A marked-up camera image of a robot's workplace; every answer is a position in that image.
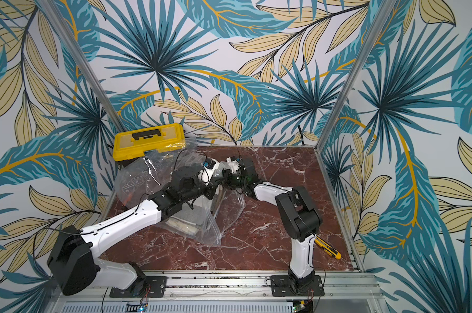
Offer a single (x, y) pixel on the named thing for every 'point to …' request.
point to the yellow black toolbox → (130, 145)
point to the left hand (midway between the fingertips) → (222, 181)
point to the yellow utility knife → (327, 248)
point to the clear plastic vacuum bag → (143, 177)
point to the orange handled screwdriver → (128, 199)
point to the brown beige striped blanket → (194, 218)
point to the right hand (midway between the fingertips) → (213, 177)
